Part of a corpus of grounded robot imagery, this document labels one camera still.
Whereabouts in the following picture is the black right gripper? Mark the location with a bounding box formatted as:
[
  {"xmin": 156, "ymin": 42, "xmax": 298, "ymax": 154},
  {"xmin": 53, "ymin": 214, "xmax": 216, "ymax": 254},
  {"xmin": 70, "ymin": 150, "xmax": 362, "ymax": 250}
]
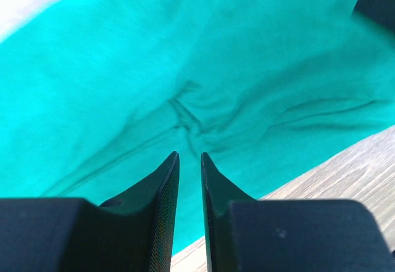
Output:
[{"xmin": 353, "ymin": 0, "xmax": 394, "ymax": 35}]

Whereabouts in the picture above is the green t-shirt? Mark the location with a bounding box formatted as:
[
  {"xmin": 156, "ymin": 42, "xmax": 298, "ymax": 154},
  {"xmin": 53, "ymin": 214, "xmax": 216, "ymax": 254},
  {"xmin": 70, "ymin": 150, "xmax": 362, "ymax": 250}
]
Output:
[{"xmin": 1, "ymin": 0, "xmax": 394, "ymax": 252}]

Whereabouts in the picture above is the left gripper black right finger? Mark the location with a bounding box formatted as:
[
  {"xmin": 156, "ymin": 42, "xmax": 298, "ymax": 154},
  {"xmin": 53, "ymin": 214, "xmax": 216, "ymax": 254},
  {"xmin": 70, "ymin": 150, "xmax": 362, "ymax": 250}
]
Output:
[{"xmin": 201, "ymin": 154, "xmax": 394, "ymax": 271}]

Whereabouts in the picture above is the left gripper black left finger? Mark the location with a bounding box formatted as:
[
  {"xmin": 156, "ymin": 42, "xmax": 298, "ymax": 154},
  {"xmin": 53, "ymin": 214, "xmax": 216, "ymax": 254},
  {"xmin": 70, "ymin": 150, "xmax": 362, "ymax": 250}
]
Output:
[{"xmin": 1, "ymin": 152, "xmax": 180, "ymax": 271}]

